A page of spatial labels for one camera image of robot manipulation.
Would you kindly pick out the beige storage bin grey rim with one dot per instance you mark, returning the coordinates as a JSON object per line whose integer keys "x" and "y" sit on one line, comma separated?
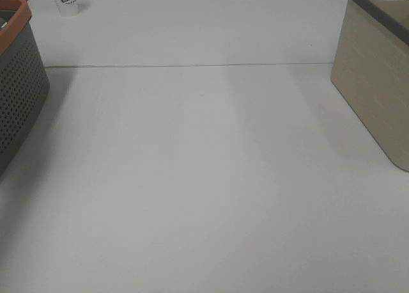
{"x": 370, "y": 71}

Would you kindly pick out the grey perforated basket orange rim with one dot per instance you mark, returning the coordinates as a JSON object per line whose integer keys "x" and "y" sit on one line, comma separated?
{"x": 24, "y": 82}

